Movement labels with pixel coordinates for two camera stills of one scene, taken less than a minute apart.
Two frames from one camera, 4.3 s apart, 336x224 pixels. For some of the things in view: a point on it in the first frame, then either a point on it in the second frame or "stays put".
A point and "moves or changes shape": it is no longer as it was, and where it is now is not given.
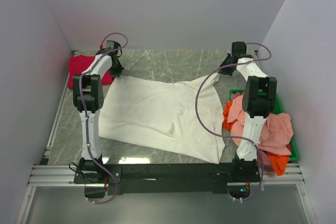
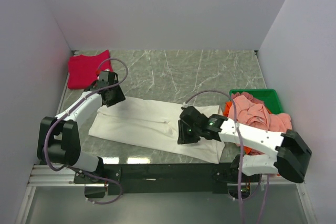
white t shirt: [163, 114] moves or changes shape
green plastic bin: [276, 108] stays put
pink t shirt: [276, 136] stays put
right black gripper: [224, 71] → [183, 138]
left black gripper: [118, 71] → [119, 97]
